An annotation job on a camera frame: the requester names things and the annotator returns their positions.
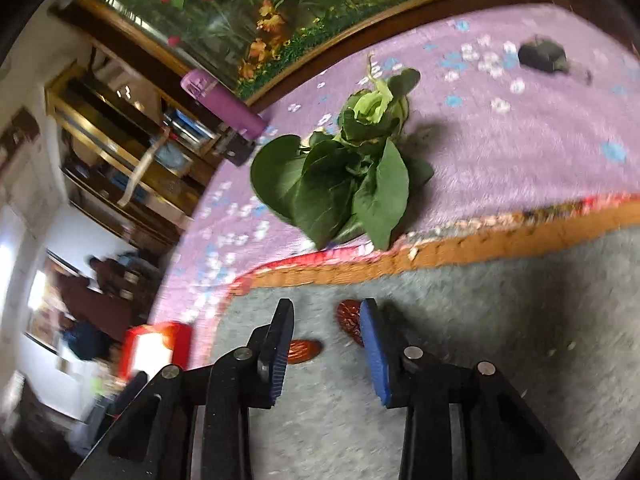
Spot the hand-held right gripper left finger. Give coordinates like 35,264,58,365
70,298,296,480

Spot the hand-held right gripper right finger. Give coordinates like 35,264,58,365
359,298,581,480

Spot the red date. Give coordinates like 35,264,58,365
287,339,323,363
336,300,366,347

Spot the red and white tray box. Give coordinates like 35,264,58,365
122,322,193,381

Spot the grey mat with red border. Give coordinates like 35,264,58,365
210,200,640,480

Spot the green leafy vegetable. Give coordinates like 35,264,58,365
250,55,435,252

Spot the black square holder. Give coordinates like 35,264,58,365
217,130,257,166

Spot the purple floral tablecloth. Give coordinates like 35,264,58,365
147,2,640,371

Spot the purple thermos bottle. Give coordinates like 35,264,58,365
180,70,268,140

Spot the dark wooden cabinet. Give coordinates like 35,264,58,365
45,45,221,241

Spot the black car key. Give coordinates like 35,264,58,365
517,35,593,83

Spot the glass case with artificial flowers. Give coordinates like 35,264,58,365
95,0,541,98

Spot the wooden chair back rail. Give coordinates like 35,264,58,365
117,130,171,207

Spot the framed wall picture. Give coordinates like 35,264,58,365
25,250,71,352

